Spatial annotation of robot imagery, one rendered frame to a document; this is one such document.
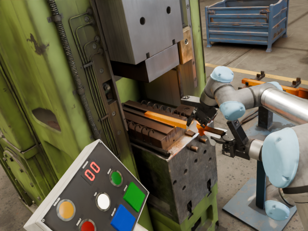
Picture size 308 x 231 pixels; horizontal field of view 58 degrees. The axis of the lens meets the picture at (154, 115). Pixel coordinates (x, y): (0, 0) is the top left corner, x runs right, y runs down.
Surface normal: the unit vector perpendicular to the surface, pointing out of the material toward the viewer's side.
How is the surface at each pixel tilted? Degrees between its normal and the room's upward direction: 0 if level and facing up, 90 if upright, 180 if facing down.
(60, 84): 90
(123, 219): 60
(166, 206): 42
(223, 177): 0
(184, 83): 90
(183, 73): 90
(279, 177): 85
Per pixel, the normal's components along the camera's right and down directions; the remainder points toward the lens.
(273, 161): -0.99, 0.11
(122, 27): -0.66, 0.48
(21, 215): -0.17, -0.85
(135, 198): 0.73, -0.41
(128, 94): 0.73, 0.24
